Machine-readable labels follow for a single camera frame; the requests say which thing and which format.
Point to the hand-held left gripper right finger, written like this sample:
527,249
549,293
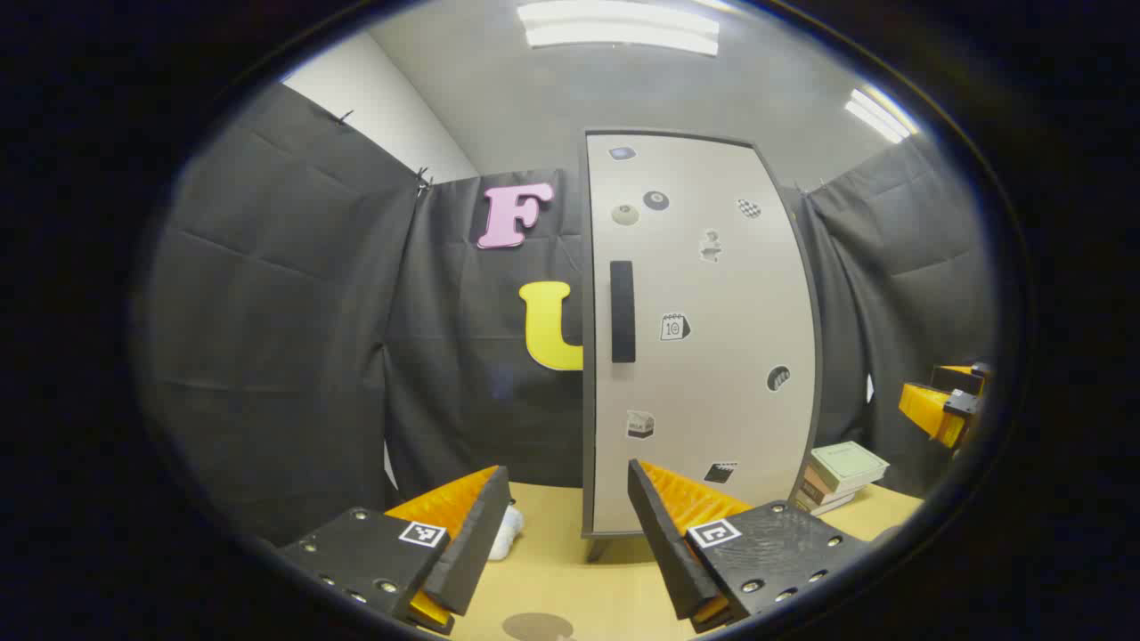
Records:
668,552

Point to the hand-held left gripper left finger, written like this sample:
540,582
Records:
468,552

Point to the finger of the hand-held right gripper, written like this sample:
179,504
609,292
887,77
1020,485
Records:
931,409
960,377

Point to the round grey coaster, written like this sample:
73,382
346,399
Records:
534,628

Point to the grey cabinet door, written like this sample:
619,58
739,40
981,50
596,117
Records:
712,374

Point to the dark grey cabinet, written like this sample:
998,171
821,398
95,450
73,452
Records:
595,545

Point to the white plush toy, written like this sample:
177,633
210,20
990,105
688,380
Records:
506,534

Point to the green book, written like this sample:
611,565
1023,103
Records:
846,463

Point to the brown book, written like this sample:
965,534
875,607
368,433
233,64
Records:
815,488

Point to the grey book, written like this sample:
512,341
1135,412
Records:
824,507

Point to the black backdrop cloth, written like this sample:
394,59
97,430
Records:
285,356

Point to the small ceiling light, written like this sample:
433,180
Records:
880,114

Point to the long ceiling light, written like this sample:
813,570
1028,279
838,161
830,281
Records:
619,27

